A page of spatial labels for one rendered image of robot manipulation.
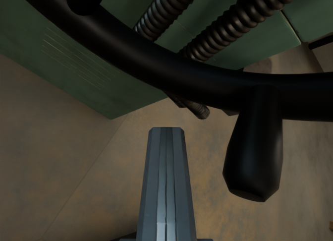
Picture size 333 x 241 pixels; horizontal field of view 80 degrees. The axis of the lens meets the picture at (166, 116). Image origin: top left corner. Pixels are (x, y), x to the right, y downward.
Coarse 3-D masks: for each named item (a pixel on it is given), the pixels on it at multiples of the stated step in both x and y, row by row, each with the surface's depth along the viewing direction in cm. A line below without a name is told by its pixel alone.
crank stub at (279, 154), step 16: (256, 96) 10; (272, 96) 10; (240, 112) 11; (256, 112) 10; (272, 112) 10; (240, 128) 10; (256, 128) 9; (272, 128) 9; (240, 144) 9; (256, 144) 9; (272, 144) 9; (224, 160) 10; (240, 160) 9; (256, 160) 8; (272, 160) 8; (224, 176) 9; (240, 176) 8; (256, 176) 8; (272, 176) 8; (240, 192) 9; (256, 192) 8; (272, 192) 8
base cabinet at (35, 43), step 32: (0, 0) 42; (128, 0) 31; (224, 0) 26; (0, 32) 54; (32, 32) 48; (192, 32) 32; (256, 32) 28; (288, 32) 27; (32, 64) 64; (64, 64) 56; (96, 64) 50; (224, 64) 36; (96, 96) 67; (128, 96) 59; (160, 96) 53
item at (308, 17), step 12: (300, 0) 23; (312, 0) 23; (324, 0) 22; (288, 12) 25; (300, 12) 24; (312, 12) 24; (324, 12) 23; (300, 24) 25; (312, 24) 25; (324, 24) 24; (300, 36) 27; (312, 36) 26
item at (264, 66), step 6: (264, 60) 40; (270, 60) 41; (246, 66) 35; (252, 66) 36; (258, 66) 38; (264, 66) 39; (270, 66) 41; (258, 72) 37; (264, 72) 39; (270, 72) 40; (228, 114) 42; (234, 114) 41
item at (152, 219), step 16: (160, 128) 10; (160, 144) 9; (160, 160) 8; (144, 176) 8; (160, 176) 8; (144, 192) 7; (160, 192) 7; (144, 208) 6; (160, 208) 6; (144, 224) 6; (160, 224) 6; (128, 240) 6; (144, 240) 6; (160, 240) 6
